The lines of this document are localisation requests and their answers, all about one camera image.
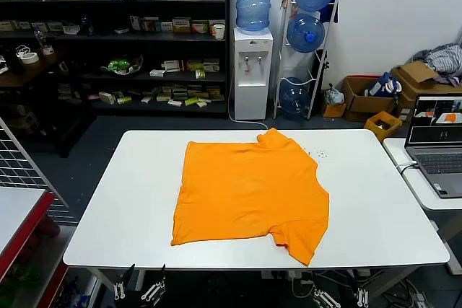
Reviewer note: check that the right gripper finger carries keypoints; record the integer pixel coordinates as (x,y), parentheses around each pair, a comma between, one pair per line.
(323,299)
(362,297)

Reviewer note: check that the black metal stand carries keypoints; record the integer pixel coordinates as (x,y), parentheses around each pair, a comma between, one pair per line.
(325,66)

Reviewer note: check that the dark blue hanging cloth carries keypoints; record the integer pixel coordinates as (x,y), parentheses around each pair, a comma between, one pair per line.
(326,14)

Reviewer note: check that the brown wooden table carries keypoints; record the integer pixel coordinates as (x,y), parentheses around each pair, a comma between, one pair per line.
(32,70)

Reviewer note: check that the grey laptop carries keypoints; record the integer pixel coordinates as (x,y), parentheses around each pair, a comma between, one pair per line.
(433,163)

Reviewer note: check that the white side table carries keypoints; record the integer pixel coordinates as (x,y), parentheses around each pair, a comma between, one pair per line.
(415,192)

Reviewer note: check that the black shelving unit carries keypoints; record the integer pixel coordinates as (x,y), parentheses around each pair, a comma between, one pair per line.
(108,38)

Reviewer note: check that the pile of striped clothes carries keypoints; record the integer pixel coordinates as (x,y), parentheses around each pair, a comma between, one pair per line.
(444,57)

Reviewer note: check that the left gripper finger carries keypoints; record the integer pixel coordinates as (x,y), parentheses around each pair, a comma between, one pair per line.
(120,288)
(155,288)

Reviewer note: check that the white paper cup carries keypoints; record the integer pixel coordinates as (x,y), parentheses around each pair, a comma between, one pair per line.
(218,32)

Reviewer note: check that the red white medicine box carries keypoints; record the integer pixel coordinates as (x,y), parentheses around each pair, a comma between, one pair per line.
(172,66)

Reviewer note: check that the yellow plastic bin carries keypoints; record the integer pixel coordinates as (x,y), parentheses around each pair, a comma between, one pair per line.
(371,127)

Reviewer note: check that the green snack bag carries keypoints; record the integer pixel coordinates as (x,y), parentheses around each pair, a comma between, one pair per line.
(121,65)

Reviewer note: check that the grey plastic bag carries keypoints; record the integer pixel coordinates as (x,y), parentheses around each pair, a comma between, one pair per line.
(334,96)

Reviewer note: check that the red framed cart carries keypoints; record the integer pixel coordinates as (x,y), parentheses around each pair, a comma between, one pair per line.
(32,221)

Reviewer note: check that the small dark bottle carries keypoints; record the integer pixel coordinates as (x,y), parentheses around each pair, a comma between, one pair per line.
(86,26)

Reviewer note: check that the white tape roll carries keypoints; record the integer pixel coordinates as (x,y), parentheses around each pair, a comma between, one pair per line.
(30,58)

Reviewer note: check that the white flat medicine box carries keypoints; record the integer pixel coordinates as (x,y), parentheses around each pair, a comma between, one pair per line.
(157,73)

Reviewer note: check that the small yellow cardboard box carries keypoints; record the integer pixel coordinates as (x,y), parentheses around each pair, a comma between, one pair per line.
(334,110)

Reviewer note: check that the beige hanging cloth strip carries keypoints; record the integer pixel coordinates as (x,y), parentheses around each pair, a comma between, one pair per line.
(288,1)

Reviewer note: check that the large brown cardboard box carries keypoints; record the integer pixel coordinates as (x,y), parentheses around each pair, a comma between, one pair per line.
(415,73)

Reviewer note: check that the upright blue water jug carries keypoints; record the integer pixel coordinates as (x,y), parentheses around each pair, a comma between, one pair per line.
(252,5)

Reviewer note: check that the black cylindrical container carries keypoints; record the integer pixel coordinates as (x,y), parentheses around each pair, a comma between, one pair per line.
(14,61)

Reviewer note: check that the orange T-shirt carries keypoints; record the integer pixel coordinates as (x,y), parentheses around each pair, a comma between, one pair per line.
(249,196)

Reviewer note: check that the open cardboard box red rim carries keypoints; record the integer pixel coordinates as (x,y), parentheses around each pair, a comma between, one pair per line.
(361,106)

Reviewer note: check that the blue and white bag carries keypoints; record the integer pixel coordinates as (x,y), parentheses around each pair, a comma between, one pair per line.
(379,86)

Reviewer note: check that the white water dispenser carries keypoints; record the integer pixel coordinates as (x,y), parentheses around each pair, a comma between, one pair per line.
(252,88)

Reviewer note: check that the clear plastic water bottle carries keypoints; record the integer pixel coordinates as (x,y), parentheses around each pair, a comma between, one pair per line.
(45,46)

